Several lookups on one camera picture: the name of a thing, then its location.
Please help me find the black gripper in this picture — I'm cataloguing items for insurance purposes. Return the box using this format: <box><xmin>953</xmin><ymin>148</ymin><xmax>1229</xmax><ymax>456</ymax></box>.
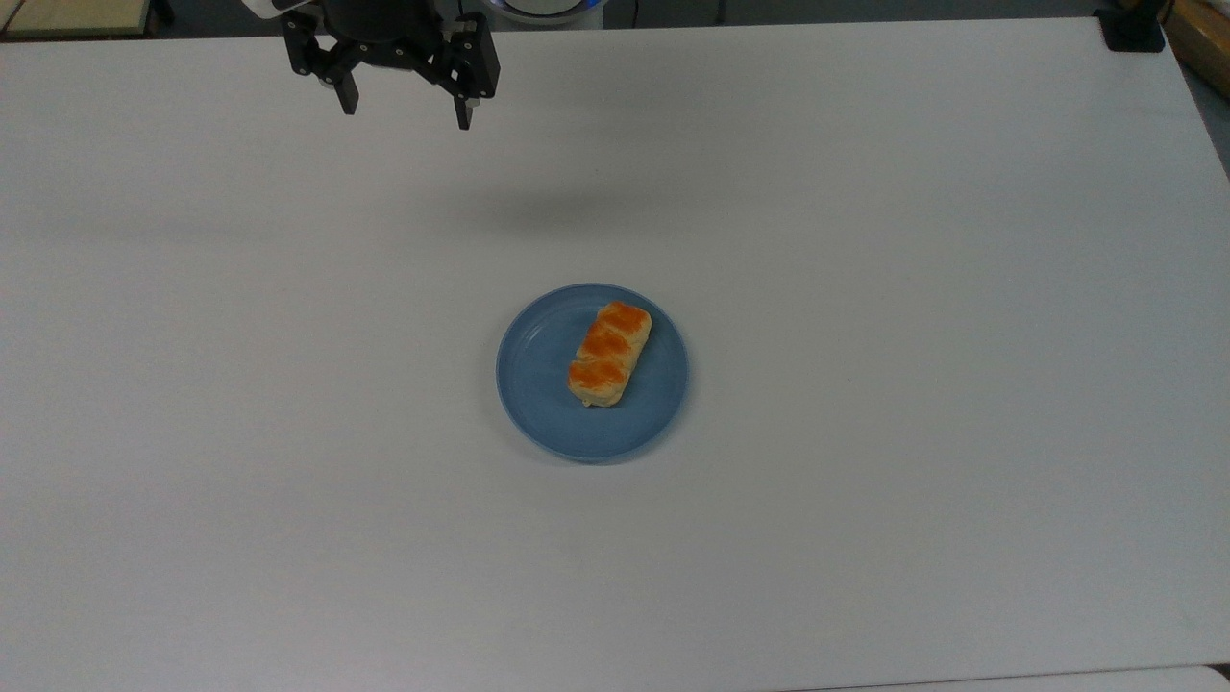
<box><xmin>279</xmin><ymin>0</ymin><xmax>502</xmax><ymax>132</ymax></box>

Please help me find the orange glazed bread loaf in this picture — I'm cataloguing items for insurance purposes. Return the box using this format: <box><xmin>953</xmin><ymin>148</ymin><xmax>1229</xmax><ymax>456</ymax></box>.
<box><xmin>566</xmin><ymin>301</ymin><xmax>653</xmax><ymax>408</ymax></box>

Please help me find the blue round plate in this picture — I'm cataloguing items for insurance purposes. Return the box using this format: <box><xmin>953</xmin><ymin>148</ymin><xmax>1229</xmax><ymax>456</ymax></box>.
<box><xmin>495</xmin><ymin>283</ymin><xmax>691</xmax><ymax>464</ymax></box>

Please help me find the light wooden side table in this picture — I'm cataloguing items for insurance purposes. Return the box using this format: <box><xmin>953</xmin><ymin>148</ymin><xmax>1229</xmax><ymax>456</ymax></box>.
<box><xmin>0</xmin><ymin>0</ymin><xmax>157</xmax><ymax>40</ymax></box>

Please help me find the light wooden board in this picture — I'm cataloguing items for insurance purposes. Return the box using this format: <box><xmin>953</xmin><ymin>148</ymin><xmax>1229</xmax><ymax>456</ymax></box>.
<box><xmin>1165</xmin><ymin>0</ymin><xmax>1230</xmax><ymax>102</ymax></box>

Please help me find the black camera pole with clamp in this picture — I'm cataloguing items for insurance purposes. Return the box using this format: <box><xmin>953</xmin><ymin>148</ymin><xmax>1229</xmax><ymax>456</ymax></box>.
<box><xmin>1098</xmin><ymin>0</ymin><xmax>1168</xmax><ymax>54</ymax></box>

